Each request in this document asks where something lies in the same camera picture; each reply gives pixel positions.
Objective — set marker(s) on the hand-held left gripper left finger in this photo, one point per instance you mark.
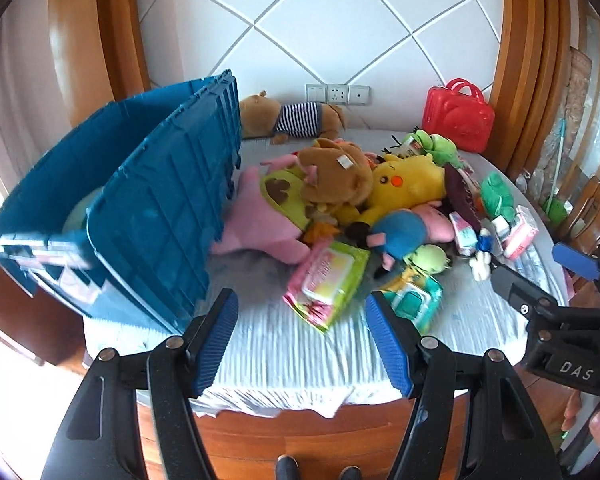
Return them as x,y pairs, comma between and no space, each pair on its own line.
215,347

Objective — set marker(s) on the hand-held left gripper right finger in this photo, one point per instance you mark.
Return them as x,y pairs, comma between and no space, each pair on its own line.
390,347

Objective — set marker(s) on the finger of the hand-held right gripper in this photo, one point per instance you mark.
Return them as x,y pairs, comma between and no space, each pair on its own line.
580,262
517,287

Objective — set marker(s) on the blue plastic crate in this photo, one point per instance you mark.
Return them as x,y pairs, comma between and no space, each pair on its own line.
160,220

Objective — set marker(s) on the green neck pillow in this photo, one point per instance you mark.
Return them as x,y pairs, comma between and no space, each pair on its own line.
80,212

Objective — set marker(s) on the round wooden desktop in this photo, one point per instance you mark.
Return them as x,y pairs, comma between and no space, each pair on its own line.
305,440

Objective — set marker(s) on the white rabbit figurine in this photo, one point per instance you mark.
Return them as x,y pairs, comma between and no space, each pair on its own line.
480,266

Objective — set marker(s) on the teal wet wipes pack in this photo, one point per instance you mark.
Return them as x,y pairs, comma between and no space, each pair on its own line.
415,302

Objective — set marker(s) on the wooden chair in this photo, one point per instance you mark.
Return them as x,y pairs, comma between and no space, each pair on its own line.
595,210

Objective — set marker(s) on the pink tissue pack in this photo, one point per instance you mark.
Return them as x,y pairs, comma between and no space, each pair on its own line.
522,232

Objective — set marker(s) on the small blue white figure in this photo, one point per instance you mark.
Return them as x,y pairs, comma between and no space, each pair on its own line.
484,241

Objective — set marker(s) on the green object on floor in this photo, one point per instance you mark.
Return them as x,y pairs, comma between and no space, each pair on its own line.
555,208

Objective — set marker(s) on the pink green wet wipes pack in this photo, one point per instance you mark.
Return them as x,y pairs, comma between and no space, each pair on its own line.
325,280

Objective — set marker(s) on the small light green frog plush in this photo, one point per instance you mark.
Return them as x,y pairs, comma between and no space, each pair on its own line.
427,257

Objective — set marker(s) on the green plush toy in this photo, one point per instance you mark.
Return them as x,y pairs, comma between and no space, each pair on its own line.
495,195

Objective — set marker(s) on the pale green mop stick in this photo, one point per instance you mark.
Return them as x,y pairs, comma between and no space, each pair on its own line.
559,160

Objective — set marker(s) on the pink pig plush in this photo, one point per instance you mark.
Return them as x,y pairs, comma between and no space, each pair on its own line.
400,230

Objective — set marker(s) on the person's dark shoe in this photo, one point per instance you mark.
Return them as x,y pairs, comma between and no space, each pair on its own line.
350,474
287,467

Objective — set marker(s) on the orange plush piece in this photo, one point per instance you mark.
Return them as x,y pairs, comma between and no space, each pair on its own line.
320,232

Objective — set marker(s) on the pink starfish plush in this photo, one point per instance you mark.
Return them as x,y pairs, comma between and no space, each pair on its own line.
260,215

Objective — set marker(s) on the yellow mouse plush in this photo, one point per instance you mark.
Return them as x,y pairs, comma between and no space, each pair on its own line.
405,180

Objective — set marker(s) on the rolled patterned carpet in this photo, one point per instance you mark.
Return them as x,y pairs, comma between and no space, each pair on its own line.
575,100

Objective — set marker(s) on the lime green frog plush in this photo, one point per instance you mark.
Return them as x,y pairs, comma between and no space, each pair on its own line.
432,145

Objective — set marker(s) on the red white packet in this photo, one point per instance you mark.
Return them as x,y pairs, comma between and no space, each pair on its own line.
410,147

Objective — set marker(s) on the brown plush toy with tag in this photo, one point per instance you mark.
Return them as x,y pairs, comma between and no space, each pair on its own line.
330,175

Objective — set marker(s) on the red toy suitcase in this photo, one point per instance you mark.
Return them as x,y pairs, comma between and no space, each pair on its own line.
455,115

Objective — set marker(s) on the dark wooden cabinet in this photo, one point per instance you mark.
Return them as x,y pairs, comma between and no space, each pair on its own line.
25,310

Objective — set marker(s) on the brown bear plush striped shirt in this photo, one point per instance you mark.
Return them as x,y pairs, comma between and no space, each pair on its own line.
300,117

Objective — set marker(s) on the white power socket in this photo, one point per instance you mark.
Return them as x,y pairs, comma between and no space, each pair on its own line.
337,94

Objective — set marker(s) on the pale curtain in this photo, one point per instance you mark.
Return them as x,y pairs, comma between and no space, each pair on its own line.
15,85

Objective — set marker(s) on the wooden wall trim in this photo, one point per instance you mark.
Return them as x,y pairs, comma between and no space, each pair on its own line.
110,35
530,60

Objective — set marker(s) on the white coaxial wall socket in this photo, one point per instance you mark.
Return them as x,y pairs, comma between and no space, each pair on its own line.
358,95

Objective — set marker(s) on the white wall switch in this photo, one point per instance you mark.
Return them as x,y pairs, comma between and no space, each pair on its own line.
316,92

